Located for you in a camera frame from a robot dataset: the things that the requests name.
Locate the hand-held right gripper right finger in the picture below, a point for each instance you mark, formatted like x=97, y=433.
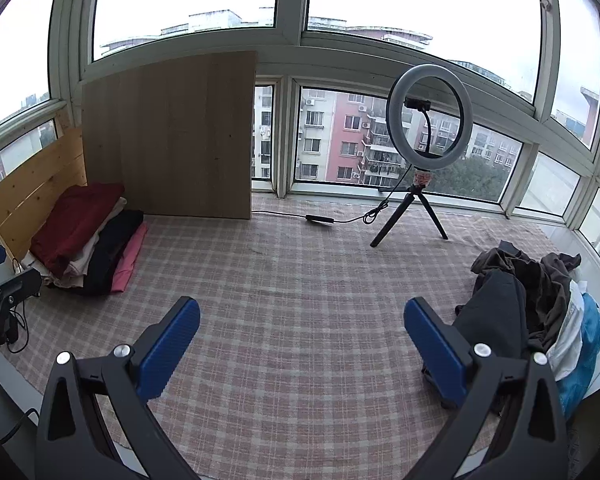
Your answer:
x=435, y=350

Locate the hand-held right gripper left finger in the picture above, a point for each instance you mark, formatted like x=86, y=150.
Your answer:
x=170, y=347

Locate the cream knit sweater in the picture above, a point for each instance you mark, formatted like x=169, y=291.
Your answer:
x=82, y=262

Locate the pine plank panel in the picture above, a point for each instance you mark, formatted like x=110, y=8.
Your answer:
x=30, y=185

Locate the pink folded garment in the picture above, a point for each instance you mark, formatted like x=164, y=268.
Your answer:
x=127, y=265

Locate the dark navy folded garment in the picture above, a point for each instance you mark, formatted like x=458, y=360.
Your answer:
x=110, y=250

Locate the pink plaid blanket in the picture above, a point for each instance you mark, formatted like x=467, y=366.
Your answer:
x=290, y=300

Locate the white garment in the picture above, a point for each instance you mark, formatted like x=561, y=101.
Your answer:
x=572, y=330

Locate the light blue garment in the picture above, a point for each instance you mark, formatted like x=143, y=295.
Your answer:
x=590, y=345

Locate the light wooden board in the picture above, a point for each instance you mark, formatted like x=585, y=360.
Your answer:
x=180, y=135

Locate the pink apartment building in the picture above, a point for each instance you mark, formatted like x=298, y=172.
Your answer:
x=347, y=135

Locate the black phone holder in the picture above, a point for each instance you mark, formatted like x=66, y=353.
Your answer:
x=417, y=104

